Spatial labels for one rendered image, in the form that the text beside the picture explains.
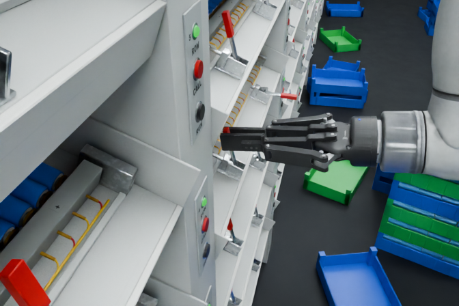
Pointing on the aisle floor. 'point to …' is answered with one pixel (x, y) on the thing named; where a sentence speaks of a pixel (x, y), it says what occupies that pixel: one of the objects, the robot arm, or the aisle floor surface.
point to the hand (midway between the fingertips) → (243, 138)
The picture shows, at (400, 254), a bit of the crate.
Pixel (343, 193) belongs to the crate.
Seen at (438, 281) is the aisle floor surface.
